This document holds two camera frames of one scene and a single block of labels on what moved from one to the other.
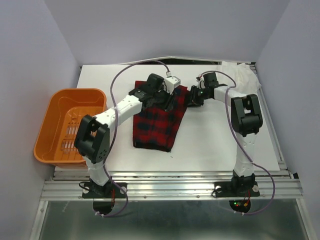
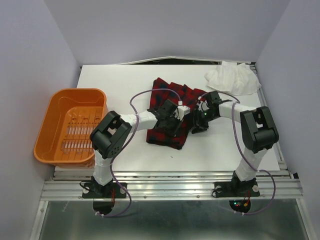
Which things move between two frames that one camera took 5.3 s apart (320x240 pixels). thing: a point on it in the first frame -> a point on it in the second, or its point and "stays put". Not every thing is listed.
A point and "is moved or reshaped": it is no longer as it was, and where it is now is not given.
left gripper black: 169,98 -> 173,132
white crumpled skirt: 247,81 stays put
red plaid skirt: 154,128 is moved or reshaped
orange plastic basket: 55,141 stays put
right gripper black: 194,101 -> 200,126
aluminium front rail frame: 168,185 stays put
